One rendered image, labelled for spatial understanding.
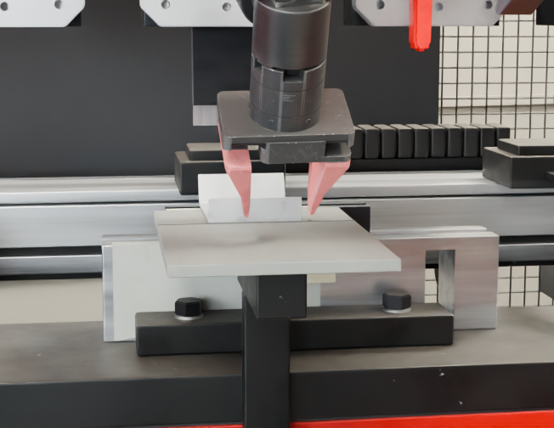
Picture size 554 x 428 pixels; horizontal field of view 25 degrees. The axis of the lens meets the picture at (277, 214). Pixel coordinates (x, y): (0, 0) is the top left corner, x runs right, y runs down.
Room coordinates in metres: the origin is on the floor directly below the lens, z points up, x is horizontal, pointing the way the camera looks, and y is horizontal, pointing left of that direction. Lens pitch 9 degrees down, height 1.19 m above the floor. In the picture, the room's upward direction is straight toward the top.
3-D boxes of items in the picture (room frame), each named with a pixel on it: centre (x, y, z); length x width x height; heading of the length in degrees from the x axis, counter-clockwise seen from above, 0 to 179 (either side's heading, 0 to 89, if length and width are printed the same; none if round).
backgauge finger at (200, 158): (1.36, 0.05, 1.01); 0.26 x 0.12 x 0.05; 8
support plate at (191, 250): (1.05, 0.01, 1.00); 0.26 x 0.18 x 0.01; 8
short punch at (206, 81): (1.20, 0.03, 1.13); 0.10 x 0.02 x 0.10; 98
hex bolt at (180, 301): (1.13, 0.08, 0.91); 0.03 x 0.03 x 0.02
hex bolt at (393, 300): (1.16, -0.12, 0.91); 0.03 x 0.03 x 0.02
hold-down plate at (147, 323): (1.15, -0.02, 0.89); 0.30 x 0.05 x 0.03; 98
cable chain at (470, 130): (1.62, -0.12, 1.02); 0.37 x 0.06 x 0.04; 98
